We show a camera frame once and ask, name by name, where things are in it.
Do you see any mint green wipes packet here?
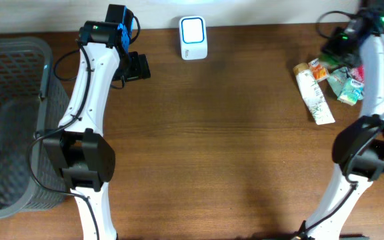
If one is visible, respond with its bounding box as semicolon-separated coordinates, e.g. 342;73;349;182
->
327;67;350;97

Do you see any orange tissue pocket pack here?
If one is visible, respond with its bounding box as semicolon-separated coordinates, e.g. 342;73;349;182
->
308;58;329;82

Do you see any white cream tube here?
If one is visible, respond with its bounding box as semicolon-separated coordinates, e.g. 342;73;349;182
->
293;63;335;125

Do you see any green lid jar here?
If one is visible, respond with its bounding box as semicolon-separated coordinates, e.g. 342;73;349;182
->
318;53;340;71

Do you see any red purple tissue pack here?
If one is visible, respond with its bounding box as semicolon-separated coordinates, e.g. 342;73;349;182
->
349;65;365;83

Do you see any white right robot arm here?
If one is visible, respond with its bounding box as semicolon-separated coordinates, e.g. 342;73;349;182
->
292;0;384;239

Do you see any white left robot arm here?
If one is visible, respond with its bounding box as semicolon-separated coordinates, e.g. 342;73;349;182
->
40;4;151;239

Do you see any grey plastic basket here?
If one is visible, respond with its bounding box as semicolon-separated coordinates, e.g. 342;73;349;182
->
0;37;69;219

